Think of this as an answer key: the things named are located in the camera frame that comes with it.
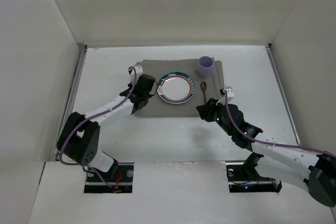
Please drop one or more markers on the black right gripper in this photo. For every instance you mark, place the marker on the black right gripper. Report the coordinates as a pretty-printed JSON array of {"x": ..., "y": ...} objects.
[{"x": 206, "y": 109}]

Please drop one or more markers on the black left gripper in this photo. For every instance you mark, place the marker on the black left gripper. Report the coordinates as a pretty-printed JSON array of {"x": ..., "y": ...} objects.
[{"x": 151, "y": 87}]

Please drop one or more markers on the white plate with teal rim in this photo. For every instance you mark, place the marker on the white plate with teal rim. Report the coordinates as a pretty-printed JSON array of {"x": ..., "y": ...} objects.
[{"x": 176, "y": 87}]

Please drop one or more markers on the lilac plastic cup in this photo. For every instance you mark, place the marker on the lilac plastic cup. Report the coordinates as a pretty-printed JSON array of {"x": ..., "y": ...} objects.
[{"x": 205, "y": 65}]

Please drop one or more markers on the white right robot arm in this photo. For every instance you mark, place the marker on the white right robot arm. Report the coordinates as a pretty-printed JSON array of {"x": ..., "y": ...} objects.
[{"x": 311, "y": 170}]

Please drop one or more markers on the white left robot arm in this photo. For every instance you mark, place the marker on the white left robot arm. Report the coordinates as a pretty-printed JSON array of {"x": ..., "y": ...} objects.
[{"x": 78, "y": 143}]

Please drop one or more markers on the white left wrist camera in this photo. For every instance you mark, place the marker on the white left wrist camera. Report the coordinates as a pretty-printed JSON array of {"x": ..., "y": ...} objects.
[{"x": 135, "y": 72}]

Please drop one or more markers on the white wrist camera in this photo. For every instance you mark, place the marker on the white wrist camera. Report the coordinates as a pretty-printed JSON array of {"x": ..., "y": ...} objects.
[
  {"x": 135, "y": 72},
  {"x": 227, "y": 95}
]

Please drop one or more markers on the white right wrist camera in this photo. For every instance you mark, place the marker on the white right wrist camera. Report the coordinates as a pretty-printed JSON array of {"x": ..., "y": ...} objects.
[{"x": 227, "y": 95}]

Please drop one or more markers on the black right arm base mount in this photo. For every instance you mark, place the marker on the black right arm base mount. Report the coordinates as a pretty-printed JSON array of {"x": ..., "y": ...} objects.
[{"x": 243, "y": 178}]

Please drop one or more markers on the aluminium table edge rail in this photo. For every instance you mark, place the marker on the aluminium table edge rail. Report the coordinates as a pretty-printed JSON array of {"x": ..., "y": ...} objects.
[{"x": 72, "y": 92}]

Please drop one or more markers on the right aluminium table rail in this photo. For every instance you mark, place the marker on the right aluminium table rail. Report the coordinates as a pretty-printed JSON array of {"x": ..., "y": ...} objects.
[{"x": 282, "y": 92}]

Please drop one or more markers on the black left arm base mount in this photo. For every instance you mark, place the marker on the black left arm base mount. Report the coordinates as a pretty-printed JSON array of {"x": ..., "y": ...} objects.
[{"x": 118, "y": 180}]

